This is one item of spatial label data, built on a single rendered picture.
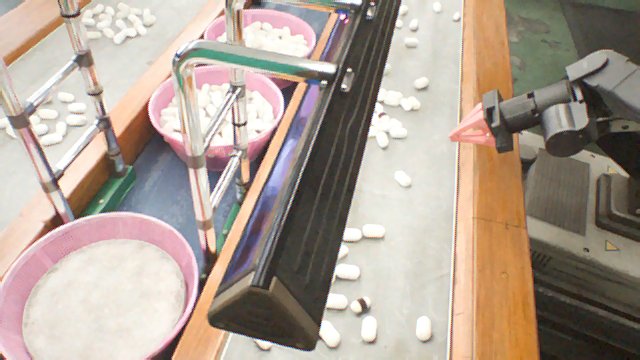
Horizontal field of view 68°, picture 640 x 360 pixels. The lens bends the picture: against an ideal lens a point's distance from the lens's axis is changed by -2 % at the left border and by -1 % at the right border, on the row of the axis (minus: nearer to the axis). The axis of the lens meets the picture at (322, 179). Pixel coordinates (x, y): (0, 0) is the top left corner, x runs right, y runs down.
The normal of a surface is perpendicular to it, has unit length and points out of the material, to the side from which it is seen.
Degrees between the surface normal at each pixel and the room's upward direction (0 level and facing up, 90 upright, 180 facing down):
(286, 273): 58
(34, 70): 0
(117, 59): 0
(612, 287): 89
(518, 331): 0
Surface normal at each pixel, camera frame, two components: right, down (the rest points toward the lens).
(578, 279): -0.41, 0.63
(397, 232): 0.08, -0.69
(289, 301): 0.87, -0.18
